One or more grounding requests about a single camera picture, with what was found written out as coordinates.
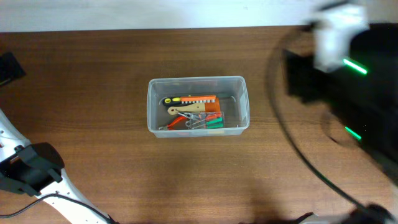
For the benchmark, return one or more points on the orange black needle-nose pliers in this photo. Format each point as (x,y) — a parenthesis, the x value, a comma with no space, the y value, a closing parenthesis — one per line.
(190,120)

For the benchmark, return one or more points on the yellow black handle file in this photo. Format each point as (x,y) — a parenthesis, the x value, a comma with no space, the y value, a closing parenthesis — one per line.
(175,100)

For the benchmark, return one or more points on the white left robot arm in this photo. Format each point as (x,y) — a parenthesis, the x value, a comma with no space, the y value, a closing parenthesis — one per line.
(39,171)

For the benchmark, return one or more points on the small red cutting pliers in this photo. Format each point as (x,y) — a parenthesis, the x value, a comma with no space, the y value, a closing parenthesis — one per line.
(171,126)

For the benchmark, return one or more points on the orange tool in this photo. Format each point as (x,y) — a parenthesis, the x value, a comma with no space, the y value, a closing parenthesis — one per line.
(198,99)

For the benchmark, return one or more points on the wooden handle orange scraper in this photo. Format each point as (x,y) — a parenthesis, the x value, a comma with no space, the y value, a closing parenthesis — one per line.
(195,108)

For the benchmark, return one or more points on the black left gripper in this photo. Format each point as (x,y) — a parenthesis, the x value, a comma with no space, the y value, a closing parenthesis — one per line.
(7,73)

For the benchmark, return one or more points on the clear plastic storage box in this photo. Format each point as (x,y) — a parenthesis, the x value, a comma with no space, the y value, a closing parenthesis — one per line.
(236,112)

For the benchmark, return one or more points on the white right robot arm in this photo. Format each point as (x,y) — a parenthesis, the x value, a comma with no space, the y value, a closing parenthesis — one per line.
(353,69)

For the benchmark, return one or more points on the clear bag coloured tubes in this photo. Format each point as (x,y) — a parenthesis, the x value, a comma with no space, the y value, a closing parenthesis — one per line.
(215,120)

